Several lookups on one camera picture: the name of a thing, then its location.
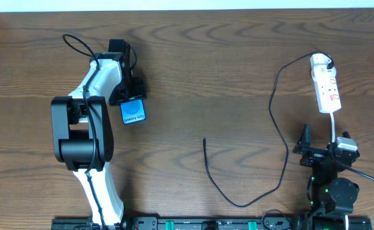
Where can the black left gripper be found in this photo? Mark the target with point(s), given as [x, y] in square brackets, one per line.
[130, 96]

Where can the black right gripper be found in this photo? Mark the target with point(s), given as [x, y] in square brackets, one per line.
[321, 153]

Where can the blue Galaxy smartphone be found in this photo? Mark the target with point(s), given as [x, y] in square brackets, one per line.
[132, 112]

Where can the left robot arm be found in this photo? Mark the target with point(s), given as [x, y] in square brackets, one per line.
[83, 136]

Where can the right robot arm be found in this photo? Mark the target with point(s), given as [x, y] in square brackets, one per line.
[332, 197]

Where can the white charger plug adapter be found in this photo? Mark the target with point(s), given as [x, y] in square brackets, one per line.
[321, 59]

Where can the white power strip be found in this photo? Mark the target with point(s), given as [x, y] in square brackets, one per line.
[326, 88]

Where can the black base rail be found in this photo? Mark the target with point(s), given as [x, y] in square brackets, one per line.
[281, 223]

